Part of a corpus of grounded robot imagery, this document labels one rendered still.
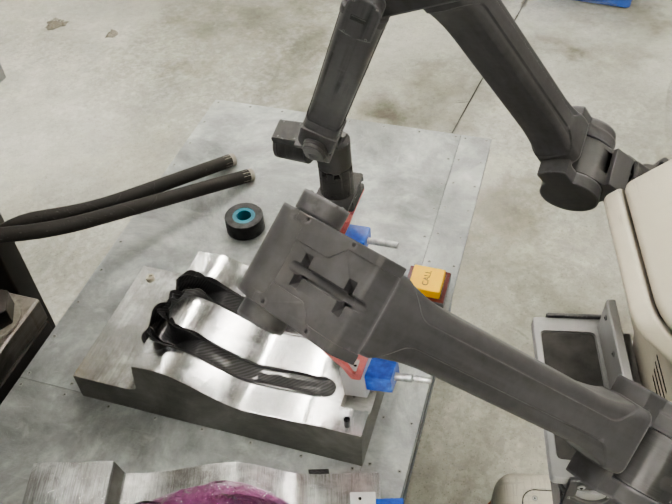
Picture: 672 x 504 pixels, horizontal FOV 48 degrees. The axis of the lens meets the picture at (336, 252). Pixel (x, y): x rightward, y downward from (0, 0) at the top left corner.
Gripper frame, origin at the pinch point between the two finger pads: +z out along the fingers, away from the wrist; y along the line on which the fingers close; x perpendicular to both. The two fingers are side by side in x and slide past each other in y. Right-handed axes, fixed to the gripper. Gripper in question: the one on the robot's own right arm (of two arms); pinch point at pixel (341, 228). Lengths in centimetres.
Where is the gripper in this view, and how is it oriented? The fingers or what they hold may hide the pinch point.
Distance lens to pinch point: 134.4
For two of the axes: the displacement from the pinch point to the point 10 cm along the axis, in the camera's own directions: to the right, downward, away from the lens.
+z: 0.8, 7.1, 7.0
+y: -3.0, 6.9, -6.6
